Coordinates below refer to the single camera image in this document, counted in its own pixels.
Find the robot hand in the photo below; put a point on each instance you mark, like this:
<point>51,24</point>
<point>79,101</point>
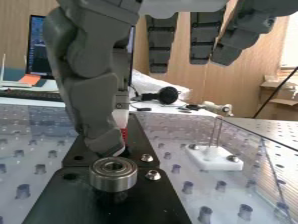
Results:
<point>89,66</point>

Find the computer screen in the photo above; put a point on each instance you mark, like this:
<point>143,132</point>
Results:
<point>38,46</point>

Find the white plastic bag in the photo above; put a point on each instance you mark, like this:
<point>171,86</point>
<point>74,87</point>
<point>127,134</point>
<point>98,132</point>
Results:
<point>147,81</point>

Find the black keyboard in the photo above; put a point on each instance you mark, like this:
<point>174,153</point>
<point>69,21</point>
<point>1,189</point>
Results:
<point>31,95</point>

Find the white desk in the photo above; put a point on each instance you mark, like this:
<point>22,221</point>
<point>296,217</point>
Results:
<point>27,102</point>

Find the small white jointed device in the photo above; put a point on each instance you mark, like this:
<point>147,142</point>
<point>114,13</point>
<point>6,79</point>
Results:
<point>218,107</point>

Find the metal bearing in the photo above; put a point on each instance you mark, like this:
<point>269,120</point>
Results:
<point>114,175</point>

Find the small white plate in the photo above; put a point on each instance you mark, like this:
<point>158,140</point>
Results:
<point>215,161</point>

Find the black plate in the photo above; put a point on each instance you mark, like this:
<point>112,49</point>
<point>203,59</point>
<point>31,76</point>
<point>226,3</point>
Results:
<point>147,206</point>

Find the cardboard box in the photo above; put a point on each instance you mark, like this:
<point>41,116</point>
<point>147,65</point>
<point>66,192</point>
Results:
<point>284,96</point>

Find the clear box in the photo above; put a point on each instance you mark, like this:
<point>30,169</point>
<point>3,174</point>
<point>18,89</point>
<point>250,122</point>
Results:
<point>275,186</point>

